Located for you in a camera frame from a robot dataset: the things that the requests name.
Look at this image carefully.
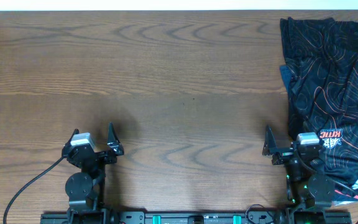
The right black cable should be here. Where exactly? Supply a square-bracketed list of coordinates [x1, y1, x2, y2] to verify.
[296, 149, 358, 224]

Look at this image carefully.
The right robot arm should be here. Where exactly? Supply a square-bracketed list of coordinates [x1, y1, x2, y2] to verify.
[262, 126, 334, 215]

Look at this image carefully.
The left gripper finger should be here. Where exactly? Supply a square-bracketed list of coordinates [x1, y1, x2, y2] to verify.
[107, 122, 124, 156]
[64, 128, 80, 147]

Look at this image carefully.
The left black cable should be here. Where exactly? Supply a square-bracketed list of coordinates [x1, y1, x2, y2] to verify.
[2, 155, 67, 224]

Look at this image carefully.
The black cable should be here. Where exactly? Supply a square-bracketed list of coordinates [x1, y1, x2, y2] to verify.
[296, 149, 358, 224]
[2, 155, 67, 224]

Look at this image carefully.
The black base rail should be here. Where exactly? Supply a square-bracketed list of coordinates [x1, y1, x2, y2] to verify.
[40, 210, 352, 224]

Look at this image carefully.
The navy blue garment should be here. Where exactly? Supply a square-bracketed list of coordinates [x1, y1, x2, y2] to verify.
[279, 65, 292, 93]

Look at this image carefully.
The black orange-patterned jersey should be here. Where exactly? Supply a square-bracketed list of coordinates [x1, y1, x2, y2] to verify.
[280, 17, 358, 186]

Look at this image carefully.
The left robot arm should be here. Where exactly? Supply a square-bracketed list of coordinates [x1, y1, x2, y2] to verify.
[62, 123, 124, 213]

